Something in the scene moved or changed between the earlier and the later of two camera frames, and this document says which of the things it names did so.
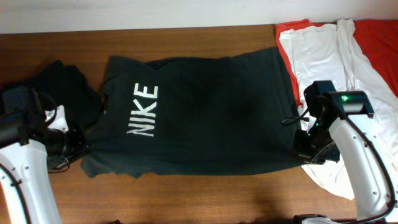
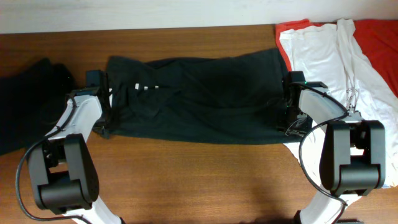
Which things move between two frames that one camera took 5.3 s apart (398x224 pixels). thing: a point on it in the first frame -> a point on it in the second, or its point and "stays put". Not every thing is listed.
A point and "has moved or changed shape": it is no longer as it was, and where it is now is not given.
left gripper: (83, 149) -> (107, 124)
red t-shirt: (379, 40) stays put
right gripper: (300, 150) -> (283, 126)
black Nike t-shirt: (230, 112) has moved or changed shape
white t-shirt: (334, 51) stays put
